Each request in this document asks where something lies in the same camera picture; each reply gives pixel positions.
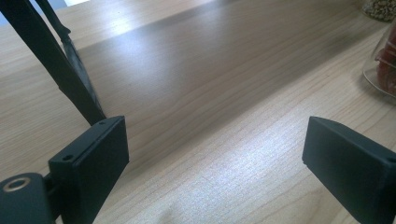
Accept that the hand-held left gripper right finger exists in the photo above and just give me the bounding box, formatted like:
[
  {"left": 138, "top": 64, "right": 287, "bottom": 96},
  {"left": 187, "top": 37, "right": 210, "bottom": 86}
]
[{"left": 302, "top": 116, "right": 396, "bottom": 224}]

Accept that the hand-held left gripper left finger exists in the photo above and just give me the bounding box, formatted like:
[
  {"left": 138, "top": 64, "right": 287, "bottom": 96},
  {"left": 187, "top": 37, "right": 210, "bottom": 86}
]
[{"left": 48, "top": 115, "right": 130, "bottom": 224}]

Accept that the glass jar with red contents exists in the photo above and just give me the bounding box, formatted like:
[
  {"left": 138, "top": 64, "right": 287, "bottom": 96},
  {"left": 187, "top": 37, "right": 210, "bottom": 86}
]
[{"left": 362, "top": 20, "right": 396, "bottom": 101}]

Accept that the black shelf with metal legs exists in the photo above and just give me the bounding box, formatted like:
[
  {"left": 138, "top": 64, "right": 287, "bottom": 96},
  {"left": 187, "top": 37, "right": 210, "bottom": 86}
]
[{"left": 0, "top": 0, "right": 106, "bottom": 126}]

